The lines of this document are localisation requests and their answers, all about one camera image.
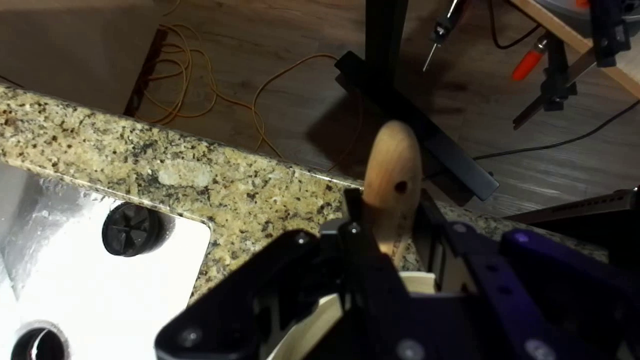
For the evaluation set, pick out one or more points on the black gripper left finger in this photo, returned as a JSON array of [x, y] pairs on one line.
[[253, 300]]

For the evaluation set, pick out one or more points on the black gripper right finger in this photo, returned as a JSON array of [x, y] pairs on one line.
[[532, 292]]

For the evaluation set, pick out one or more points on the wooden spoon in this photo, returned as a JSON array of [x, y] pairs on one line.
[[391, 160]]

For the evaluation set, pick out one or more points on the black sink stopper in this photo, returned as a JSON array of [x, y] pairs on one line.
[[132, 231]]

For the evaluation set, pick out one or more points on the stainless steel sink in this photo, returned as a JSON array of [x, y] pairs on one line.
[[100, 300]]

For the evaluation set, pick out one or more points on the black clamp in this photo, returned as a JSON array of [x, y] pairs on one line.
[[610, 32]]

